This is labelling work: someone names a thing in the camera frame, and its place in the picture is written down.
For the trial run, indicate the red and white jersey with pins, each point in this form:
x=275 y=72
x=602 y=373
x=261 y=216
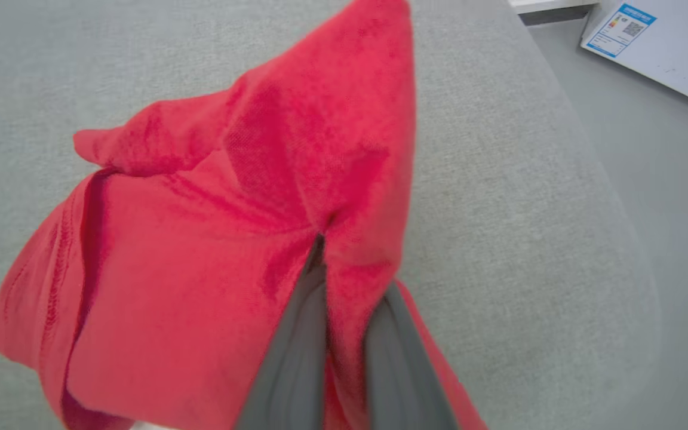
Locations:
x=200 y=239

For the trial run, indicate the blue energy label sticker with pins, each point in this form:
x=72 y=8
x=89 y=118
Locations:
x=619 y=30

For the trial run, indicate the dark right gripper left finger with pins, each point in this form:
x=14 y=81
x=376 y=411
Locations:
x=296 y=364

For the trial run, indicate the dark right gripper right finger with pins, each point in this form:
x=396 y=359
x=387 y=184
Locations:
x=401 y=370

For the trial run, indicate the grey fabric sofa seat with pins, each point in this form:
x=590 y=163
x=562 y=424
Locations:
x=529 y=239

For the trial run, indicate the white appliance panel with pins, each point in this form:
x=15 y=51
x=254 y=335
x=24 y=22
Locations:
x=687 y=54

